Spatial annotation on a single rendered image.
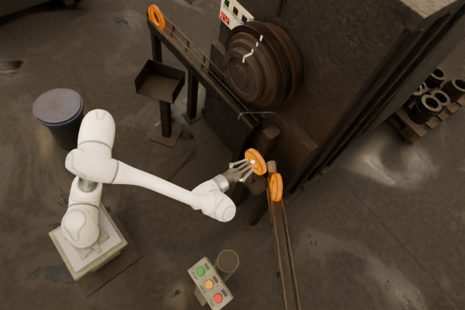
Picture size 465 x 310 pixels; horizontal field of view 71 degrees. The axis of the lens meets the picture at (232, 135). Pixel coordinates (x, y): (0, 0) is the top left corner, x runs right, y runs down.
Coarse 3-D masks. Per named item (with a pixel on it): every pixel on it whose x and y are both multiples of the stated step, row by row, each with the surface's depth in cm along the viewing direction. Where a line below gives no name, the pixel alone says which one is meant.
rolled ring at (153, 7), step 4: (148, 8) 247; (152, 8) 241; (156, 8) 239; (148, 12) 250; (152, 12) 249; (156, 12) 239; (160, 12) 239; (152, 16) 251; (160, 16) 240; (152, 20) 252; (160, 20) 241; (156, 24) 252; (160, 24) 245; (164, 24) 245; (160, 28) 248
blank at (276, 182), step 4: (272, 176) 185; (276, 176) 177; (280, 176) 177; (272, 180) 184; (276, 180) 176; (280, 180) 176; (272, 184) 184; (276, 184) 175; (280, 184) 174; (272, 188) 184; (276, 188) 175; (280, 188) 174; (272, 192) 183; (276, 192) 174; (280, 192) 174; (272, 196) 183; (276, 196) 175; (280, 196) 175; (276, 200) 177
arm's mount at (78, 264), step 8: (104, 216) 193; (104, 224) 190; (56, 232) 184; (112, 232) 188; (64, 240) 183; (104, 240) 185; (112, 240) 186; (120, 240) 186; (64, 248) 180; (72, 248) 181; (104, 248) 183; (112, 248) 185; (72, 256) 178; (88, 256) 179; (96, 256) 180; (72, 264) 176; (80, 264) 176; (88, 264) 178
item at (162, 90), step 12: (144, 72) 216; (156, 72) 224; (168, 72) 220; (180, 72) 217; (144, 84) 221; (156, 84) 221; (168, 84) 222; (180, 84) 214; (156, 96) 216; (168, 96) 216; (168, 108) 236; (168, 120) 248; (156, 132) 269; (168, 132) 261; (180, 132) 272; (168, 144) 265
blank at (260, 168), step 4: (252, 148) 172; (248, 152) 171; (252, 152) 169; (256, 152) 169; (248, 156) 174; (252, 156) 170; (256, 156) 167; (260, 156) 168; (256, 160) 168; (260, 160) 167; (260, 164) 167; (264, 164) 168; (256, 168) 174; (260, 168) 169; (264, 168) 169; (256, 172) 176; (260, 172) 172; (264, 172) 172
